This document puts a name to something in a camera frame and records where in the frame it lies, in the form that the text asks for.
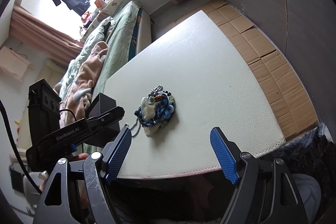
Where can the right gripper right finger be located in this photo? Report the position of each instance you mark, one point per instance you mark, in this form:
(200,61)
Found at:
(227,153)

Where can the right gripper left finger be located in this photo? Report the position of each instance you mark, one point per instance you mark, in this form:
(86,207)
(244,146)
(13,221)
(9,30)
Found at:
(114,155)

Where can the blue bead jewelry pile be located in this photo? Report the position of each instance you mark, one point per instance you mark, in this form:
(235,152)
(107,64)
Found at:
(155,111)

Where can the black jewelry box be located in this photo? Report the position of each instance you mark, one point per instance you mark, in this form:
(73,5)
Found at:
(105,111)

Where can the left hand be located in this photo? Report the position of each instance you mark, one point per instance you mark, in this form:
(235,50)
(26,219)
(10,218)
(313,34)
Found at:
(78,157)

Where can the cardboard floor sheet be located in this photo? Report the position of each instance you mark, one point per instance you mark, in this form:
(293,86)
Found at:
(282,87)

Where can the white side table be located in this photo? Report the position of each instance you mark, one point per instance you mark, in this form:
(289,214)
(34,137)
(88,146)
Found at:
(212,86)

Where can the pink fleece blanket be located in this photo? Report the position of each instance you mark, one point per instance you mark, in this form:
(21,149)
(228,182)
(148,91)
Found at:
(78,99)

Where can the light green floral quilt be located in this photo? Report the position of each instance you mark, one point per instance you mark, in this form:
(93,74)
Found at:
(97,35)

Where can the green bed mattress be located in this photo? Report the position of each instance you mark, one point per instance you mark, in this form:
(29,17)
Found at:
(118,42)

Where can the left pink curtain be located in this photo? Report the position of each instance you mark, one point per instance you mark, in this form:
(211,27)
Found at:
(40,36)

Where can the black camera box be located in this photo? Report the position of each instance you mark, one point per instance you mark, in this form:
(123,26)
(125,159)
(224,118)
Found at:
(43,109)

